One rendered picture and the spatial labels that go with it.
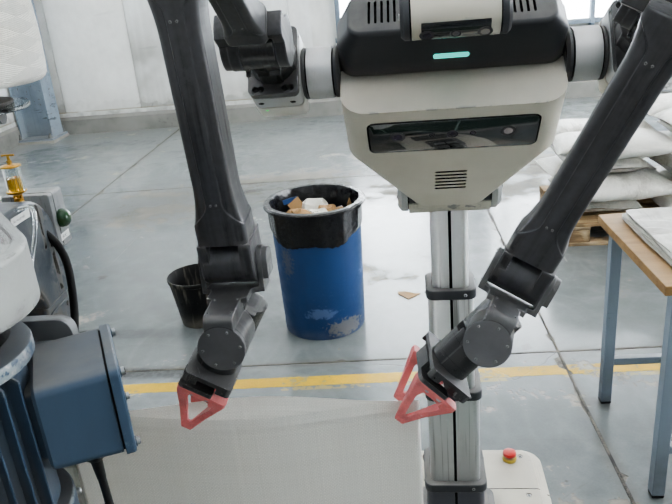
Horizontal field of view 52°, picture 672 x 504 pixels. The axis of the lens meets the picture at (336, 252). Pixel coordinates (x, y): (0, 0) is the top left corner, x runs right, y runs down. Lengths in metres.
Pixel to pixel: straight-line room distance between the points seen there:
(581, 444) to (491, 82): 1.72
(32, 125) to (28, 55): 9.03
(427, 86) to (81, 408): 0.81
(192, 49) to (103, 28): 8.67
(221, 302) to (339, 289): 2.40
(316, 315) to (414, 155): 2.06
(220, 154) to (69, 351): 0.27
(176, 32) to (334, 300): 2.57
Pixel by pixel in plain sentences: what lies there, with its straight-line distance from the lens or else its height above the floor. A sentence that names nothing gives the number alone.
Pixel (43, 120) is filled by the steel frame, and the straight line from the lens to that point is 9.65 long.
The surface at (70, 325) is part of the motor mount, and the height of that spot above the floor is 1.31.
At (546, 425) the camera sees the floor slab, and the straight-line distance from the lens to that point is 2.76.
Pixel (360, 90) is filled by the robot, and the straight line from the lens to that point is 1.23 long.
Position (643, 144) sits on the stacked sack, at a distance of 4.30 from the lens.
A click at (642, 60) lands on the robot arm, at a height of 1.50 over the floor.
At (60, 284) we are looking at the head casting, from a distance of 1.15.
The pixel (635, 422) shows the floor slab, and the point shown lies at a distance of 2.84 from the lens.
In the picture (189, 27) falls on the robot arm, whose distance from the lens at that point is 0.75.
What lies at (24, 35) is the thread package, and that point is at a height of 1.57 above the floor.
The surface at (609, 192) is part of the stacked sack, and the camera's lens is 4.26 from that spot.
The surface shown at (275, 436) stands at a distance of 0.97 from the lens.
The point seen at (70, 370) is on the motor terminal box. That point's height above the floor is 1.30.
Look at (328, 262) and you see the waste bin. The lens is 3.15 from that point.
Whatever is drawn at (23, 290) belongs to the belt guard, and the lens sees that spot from 0.61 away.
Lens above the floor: 1.60
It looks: 21 degrees down
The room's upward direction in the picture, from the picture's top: 5 degrees counter-clockwise
